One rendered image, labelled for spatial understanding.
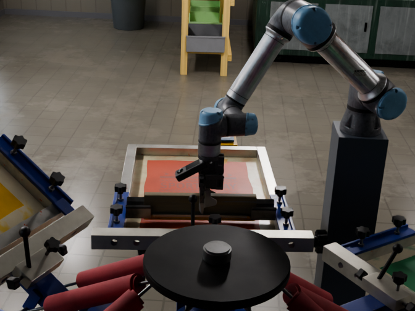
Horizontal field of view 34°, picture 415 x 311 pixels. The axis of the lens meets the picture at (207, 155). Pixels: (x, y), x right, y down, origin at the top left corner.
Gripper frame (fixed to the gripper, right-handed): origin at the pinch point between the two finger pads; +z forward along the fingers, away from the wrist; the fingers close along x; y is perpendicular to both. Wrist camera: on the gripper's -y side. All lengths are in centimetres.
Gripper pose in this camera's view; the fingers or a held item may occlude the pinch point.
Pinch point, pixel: (199, 207)
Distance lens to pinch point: 232.5
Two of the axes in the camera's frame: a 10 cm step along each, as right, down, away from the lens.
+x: -0.4, -3.9, 9.2
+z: -0.5, 9.2, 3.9
